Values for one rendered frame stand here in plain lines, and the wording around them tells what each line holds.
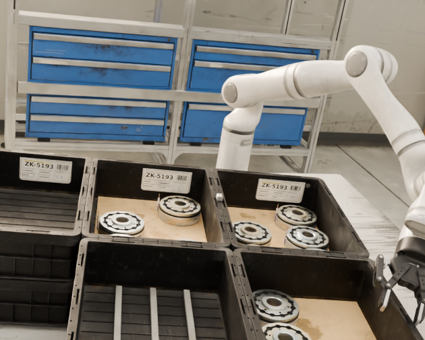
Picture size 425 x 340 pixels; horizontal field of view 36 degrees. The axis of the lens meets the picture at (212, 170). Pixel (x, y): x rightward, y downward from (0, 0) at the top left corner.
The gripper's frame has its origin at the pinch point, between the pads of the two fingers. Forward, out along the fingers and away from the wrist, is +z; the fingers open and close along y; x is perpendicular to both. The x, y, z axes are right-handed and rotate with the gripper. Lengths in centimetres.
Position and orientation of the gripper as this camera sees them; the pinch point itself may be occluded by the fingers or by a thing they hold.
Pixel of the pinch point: (401, 309)
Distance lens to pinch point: 124.0
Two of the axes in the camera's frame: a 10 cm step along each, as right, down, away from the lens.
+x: 1.1, -6.2, -7.7
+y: -9.2, -3.7, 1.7
